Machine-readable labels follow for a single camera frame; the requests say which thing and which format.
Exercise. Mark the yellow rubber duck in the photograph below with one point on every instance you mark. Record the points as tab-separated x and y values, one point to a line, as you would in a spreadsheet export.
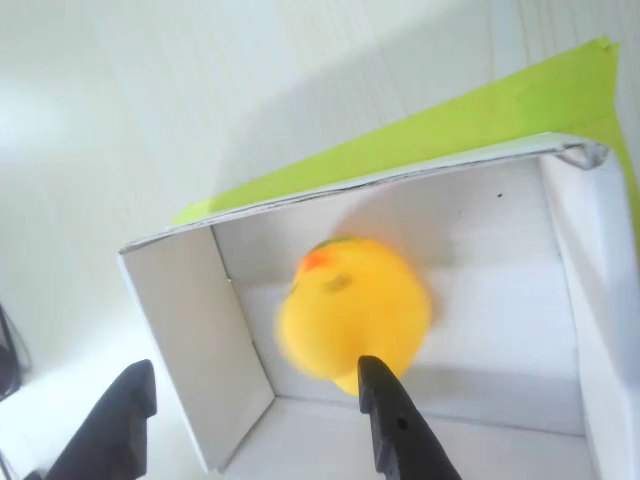
350	310

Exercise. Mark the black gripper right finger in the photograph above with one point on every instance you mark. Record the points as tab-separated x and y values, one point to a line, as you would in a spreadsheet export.
400	440

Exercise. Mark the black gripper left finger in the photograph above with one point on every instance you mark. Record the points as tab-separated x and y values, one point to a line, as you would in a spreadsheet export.
110	435

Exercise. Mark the dark bulky object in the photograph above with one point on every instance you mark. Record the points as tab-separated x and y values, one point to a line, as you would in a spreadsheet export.
6	370

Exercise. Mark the white cardboard box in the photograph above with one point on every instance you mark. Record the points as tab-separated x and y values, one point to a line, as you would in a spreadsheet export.
500	300

